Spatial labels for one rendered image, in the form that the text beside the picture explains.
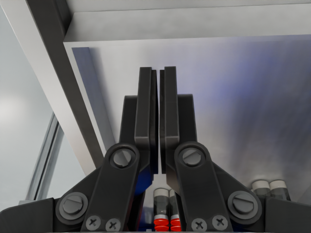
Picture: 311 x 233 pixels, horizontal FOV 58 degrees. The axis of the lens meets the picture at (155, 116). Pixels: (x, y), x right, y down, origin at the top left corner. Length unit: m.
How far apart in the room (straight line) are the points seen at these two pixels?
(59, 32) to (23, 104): 1.56
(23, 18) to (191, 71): 0.13
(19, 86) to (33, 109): 0.18
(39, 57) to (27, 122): 1.64
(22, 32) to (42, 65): 0.03
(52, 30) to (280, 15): 0.15
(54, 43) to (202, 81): 0.12
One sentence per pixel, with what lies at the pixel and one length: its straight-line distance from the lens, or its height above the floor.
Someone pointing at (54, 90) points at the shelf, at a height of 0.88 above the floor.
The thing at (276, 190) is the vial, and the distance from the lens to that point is 0.41.
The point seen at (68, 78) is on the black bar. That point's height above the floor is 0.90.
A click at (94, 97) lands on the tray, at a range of 0.23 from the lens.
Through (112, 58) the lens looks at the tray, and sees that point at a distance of 0.23.
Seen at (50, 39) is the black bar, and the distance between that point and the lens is 0.21.
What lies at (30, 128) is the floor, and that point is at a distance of 1.93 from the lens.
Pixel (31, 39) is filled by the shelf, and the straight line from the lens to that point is 0.24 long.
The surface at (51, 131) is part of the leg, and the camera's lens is 0.83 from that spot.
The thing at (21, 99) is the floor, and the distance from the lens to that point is 1.72.
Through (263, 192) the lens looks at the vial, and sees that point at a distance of 0.40.
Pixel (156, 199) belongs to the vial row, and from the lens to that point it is 0.40.
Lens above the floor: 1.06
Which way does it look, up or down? 40 degrees down
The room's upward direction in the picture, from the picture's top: 179 degrees counter-clockwise
